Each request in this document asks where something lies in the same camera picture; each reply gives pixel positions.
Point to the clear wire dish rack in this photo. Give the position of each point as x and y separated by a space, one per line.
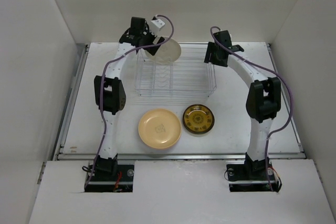
187 77

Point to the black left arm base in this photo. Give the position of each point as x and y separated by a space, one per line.
120 180

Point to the dark green plate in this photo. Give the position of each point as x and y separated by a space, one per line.
198 134

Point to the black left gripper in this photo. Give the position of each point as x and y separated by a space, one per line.
152 36

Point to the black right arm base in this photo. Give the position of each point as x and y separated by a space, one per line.
244 176

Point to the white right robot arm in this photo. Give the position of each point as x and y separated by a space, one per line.
262 104

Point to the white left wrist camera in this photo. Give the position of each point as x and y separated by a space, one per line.
156 25

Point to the large beige plate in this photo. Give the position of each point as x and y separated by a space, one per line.
167 53

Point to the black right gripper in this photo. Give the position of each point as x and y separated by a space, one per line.
211 48

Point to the aluminium table rail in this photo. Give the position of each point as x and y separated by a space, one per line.
70 100

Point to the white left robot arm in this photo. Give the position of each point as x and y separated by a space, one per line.
109 93

